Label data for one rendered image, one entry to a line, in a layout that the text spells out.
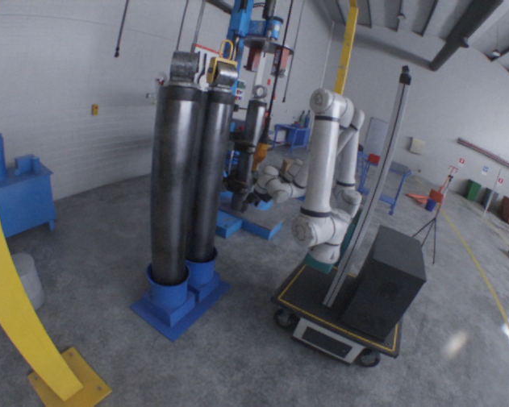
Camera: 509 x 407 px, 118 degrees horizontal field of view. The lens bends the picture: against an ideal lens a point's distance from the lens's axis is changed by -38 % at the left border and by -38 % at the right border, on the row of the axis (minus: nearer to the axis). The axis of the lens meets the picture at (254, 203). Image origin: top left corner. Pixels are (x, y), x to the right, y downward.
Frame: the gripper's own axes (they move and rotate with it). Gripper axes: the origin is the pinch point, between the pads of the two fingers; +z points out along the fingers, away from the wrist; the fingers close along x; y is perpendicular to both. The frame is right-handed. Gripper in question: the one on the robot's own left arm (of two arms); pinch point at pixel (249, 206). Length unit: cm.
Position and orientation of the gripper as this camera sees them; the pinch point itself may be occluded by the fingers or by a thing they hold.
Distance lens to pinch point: 163.3
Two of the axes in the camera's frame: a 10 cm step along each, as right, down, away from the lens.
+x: -6.6, 2.9, -6.9
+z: -4.0, 6.5, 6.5
